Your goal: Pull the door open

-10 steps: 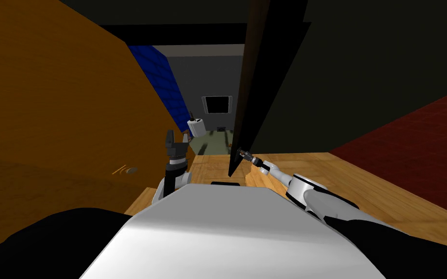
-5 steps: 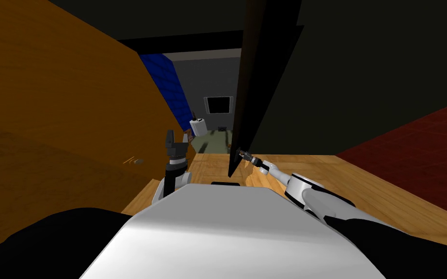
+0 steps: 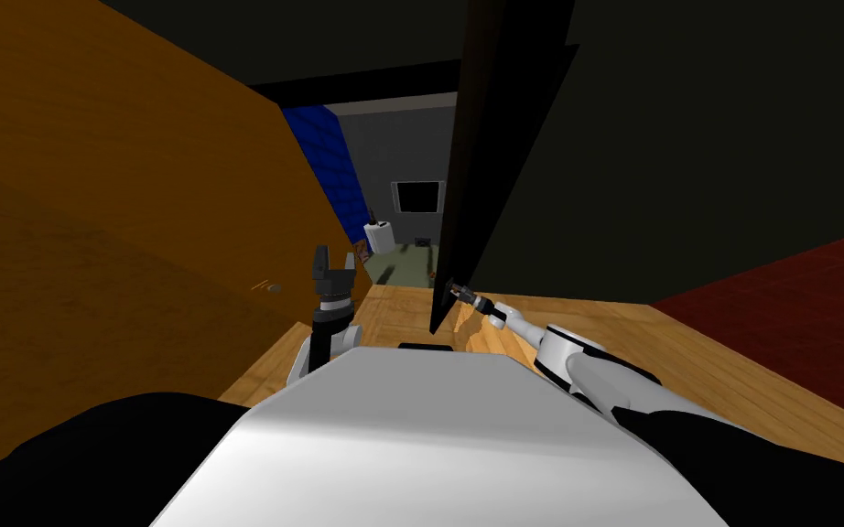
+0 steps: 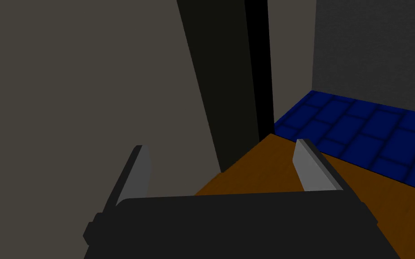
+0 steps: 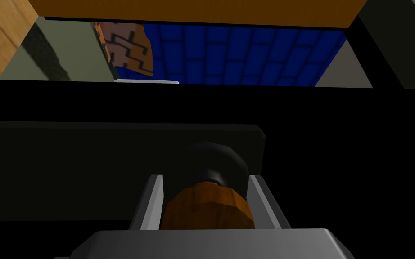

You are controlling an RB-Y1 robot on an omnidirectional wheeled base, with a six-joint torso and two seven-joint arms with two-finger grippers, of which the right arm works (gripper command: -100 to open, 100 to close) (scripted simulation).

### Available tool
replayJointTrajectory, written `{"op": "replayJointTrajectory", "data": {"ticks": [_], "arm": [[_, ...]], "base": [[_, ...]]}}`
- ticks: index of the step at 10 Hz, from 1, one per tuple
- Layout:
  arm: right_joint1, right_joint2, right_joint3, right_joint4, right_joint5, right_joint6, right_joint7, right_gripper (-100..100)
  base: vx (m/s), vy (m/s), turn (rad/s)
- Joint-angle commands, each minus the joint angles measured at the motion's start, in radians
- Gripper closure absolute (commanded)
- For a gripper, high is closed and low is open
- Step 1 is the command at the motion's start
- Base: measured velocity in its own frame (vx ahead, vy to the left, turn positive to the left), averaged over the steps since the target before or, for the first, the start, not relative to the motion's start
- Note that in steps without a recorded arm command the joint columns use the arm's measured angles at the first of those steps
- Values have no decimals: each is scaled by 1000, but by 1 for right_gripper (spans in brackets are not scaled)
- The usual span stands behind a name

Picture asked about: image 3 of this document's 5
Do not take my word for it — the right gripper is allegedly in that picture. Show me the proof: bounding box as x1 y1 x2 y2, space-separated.
447 277 482 307

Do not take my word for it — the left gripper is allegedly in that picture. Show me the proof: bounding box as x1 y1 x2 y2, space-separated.
309 245 358 303

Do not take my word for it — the black door leaf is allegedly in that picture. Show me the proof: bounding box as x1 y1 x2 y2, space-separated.
428 0 581 337

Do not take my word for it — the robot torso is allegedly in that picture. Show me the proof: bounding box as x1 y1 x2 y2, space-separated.
149 340 730 527

